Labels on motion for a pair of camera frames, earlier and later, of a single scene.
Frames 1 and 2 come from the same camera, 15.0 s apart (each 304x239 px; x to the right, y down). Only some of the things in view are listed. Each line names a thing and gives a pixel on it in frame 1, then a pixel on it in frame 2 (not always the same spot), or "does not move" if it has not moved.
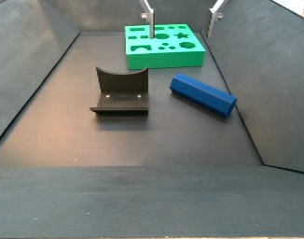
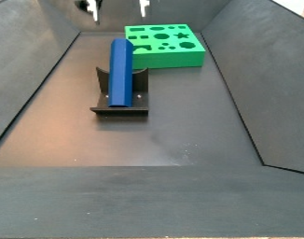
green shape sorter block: x=174 y=48 does not move
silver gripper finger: x=148 y=16 → x=92 y=7
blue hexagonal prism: x=202 y=96 → x=122 y=68
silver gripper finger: x=216 y=16 → x=143 y=4
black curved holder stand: x=123 y=93 does not move
